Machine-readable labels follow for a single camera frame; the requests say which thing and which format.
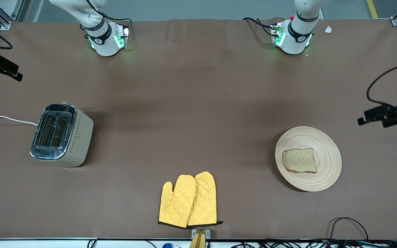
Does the grey metal bracket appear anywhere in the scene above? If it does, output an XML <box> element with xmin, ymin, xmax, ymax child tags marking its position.
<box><xmin>191</xmin><ymin>228</ymin><xmax>212</xmax><ymax>239</ymax></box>

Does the black cable bundle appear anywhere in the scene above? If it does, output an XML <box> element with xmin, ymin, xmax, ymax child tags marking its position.
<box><xmin>230</xmin><ymin>239</ymin><xmax>397</xmax><ymax>248</ymax></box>

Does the black arm base cable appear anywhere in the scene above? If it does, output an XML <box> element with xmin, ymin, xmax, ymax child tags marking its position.
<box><xmin>86</xmin><ymin>0</ymin><xmax>132</xmax><ymax>24</ymax></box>
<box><xmin>242</xmin><ymin>17</ymin><xmax>278</xmax><ymax>38</ymax></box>

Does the white toaster power cord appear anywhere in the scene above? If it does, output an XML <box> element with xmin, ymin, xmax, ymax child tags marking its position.
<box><xmin>0</xmin><ymin>115</ymin><xmax>39</xmax><ymax>126</ymax></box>

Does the brown toast slice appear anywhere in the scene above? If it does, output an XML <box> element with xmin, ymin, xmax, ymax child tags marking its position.
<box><xmin>283</xmin><ymin>148</ymin><xmax>318</xmax><ymax>174</ymax></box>

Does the silver and beige toaster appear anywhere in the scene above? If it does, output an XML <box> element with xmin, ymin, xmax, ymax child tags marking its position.
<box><xmin>30</xmin><ymin>102</ymin><xmax>94</xmax><ymax>167</ymax></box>

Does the brown table cover sheet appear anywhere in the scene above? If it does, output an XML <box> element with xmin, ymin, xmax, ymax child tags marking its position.
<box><xmin>0</xmin><ymin>17</ymin><xmax>397</xmax><ymax>240</ymax></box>

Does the yellow quilted oven mitt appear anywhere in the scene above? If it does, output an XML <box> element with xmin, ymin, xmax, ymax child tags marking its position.
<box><xmin>187</xmin><ymin>171</ymin><xmax>223</xmax><ymax>227</ymax></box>
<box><xmin>158</xmin><ymin>175</ymin><xmax>198</xmax><ymax>228</ymax></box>

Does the black looped cable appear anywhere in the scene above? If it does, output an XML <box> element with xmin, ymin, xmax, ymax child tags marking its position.
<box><xmin>329</xmin><ymin>217</ymin><xmax>370</xmax><ymax>241</ymax></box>

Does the black left arm base cable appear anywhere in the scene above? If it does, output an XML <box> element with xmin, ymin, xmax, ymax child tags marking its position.
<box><xmin>242</xmin><ymin>17</ymin><xmax>278</xmax><ymax>38</ymax></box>

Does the round wooden plate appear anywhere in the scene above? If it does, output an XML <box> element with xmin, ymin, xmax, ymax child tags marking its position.
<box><xmin>275</xmin><ymin>126</ymin><xmax>343</xmax><ymax>192</ymax></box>

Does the black right arm base cable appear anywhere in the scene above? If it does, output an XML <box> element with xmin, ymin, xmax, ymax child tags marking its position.
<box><xmin>86</xmin><ymin>0</ymin><xmax>132</xmax><ymax>24</ymax></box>

